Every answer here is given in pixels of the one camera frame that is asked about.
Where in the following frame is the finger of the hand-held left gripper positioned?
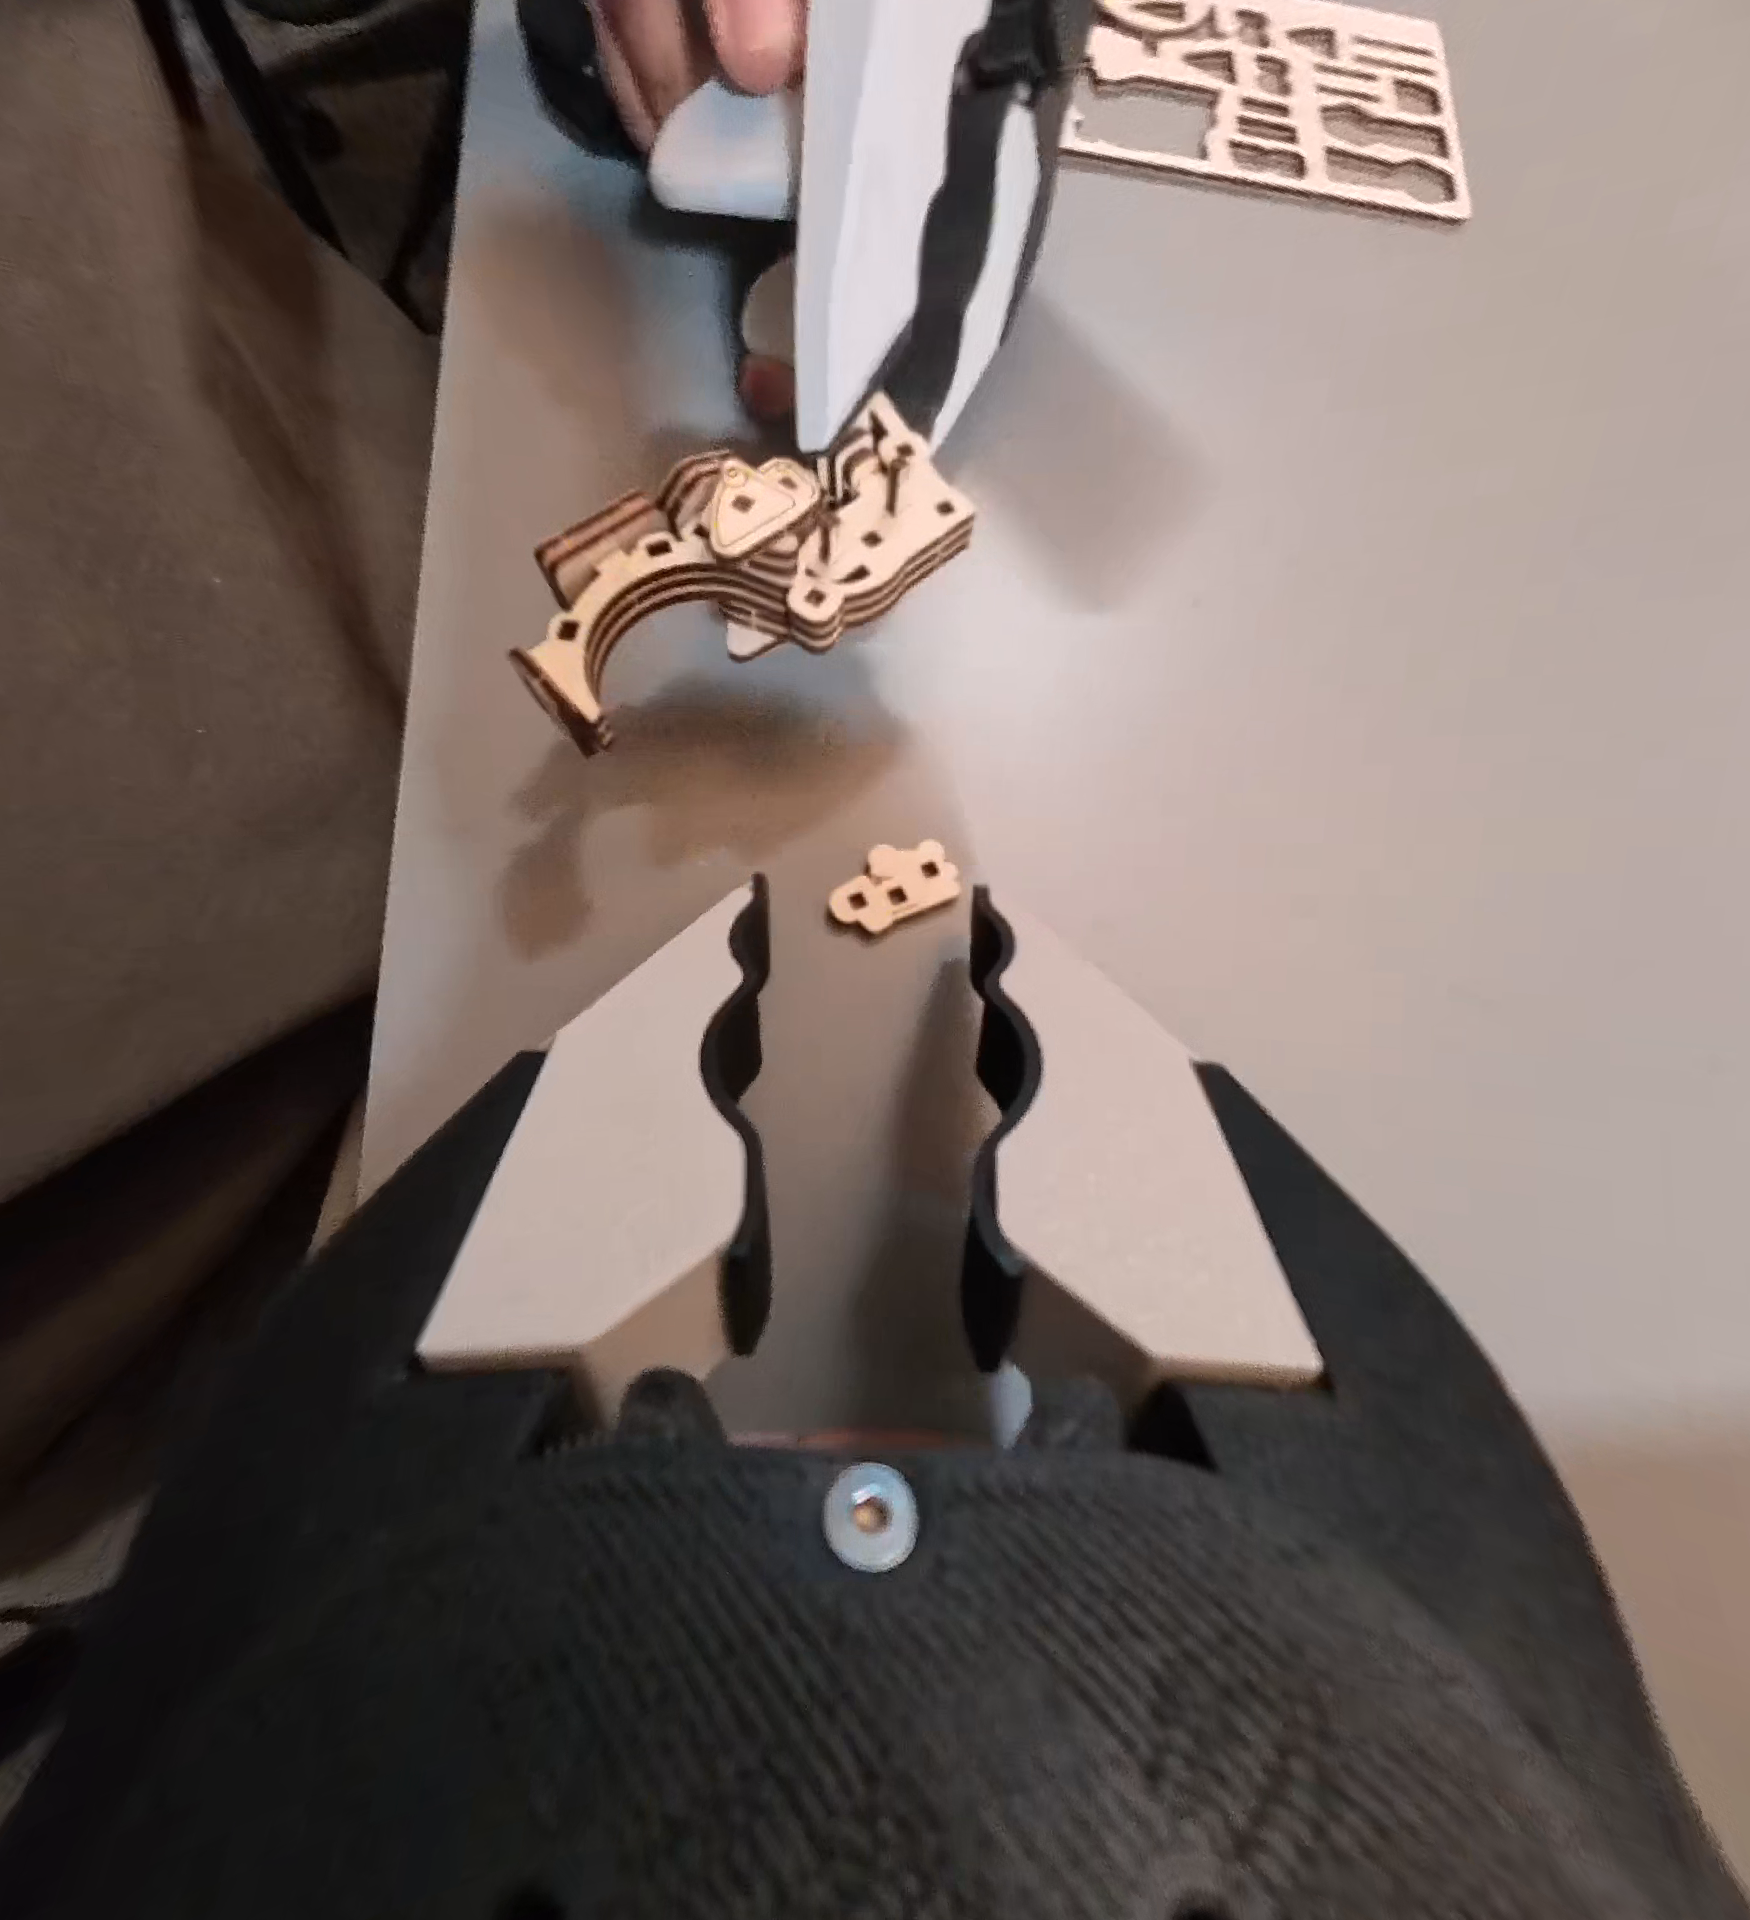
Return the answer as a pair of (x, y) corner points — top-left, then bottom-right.
(888, 60), (1058, 444)
(791, 0), (1000, 457)

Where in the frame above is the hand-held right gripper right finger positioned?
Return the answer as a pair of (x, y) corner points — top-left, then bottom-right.
(963, 883), (1324, 1382)

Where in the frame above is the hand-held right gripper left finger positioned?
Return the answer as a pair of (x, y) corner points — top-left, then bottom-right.
(419, 877), (775, 1388)

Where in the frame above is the wooden puzzle model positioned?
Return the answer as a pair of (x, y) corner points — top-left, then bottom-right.
(511, 394), (979, 756)

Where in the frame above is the small wooden puzzle piece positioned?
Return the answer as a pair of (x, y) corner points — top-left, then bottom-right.
(827, 839), (963, 939)

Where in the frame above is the grey desk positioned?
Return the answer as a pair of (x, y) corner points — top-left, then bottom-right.
(355, 0), (1750, 1920)

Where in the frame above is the person's left hand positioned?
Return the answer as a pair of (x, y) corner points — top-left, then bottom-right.
(585, 0), (810, 425)

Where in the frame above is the wooden puzzle parts sheet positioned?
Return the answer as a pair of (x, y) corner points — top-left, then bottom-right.
(1058, 0), (1478, 228)

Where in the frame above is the person's olive clothing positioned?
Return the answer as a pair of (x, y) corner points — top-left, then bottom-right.
(0, 0), (477, 1742)

